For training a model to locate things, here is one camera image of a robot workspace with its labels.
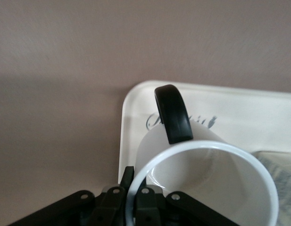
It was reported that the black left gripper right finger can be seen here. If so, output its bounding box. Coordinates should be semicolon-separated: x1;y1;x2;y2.
135;185;236;226

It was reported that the white smiley cup black handle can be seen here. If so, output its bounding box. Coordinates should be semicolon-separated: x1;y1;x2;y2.
125;84;278;226

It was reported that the cream tray with rabbit print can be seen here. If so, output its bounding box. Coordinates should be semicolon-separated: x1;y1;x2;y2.
117;80;291;226

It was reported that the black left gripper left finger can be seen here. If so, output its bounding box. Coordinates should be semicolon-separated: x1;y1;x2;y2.
8;166;134;226

